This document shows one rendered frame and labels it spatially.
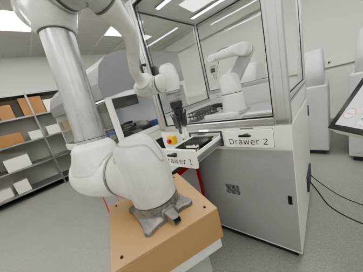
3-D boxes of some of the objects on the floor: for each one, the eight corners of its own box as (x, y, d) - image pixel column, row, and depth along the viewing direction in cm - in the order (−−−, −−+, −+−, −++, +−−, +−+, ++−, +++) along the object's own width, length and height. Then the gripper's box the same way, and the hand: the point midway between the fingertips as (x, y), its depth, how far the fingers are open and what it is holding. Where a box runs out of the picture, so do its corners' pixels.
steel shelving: (-13, 218, 290) (-84, 106, 243) (-9, 209, 326) (-70, 109, 278) (153, 142, 523) (133, 77, 475) (145, 142, 558) (126, 81, 511)
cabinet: (306, 264, 108) (296, 150, 89) (185, 216, 176) (165, 147, 157) (313, 183, 176) (309, 109, 157) (223, 172, 244) (213, 119, 225)
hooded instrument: (147, 223, 180) (85, 48, 138) (85, 190, 303) (42, 92, 261) (205, 169, 266) (177, 51, 223) (138, 161, 389) (112, 83, 346)
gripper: (171, 102, 92) (181, 142, 98) (187, 97, 103) (196, 134, 108) (162, 104, 97) (172, 142, 103) (178, 99, 108) (187, 134, 113)
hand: (183, 133), depth 105 cm, fingers closed
